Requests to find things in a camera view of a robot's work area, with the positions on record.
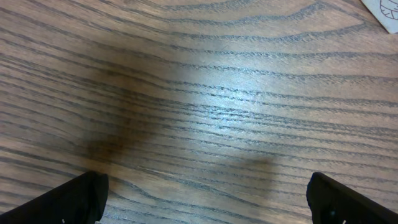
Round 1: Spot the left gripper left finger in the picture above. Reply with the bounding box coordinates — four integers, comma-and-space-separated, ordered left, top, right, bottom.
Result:
1, 171, 109, 224

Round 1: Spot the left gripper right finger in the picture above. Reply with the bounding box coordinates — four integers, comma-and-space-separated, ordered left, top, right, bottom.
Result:
306, 172, 397, 224

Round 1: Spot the plain wooden block left-middle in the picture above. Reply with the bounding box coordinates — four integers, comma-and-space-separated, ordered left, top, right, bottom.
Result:
361, 0, 398, 34

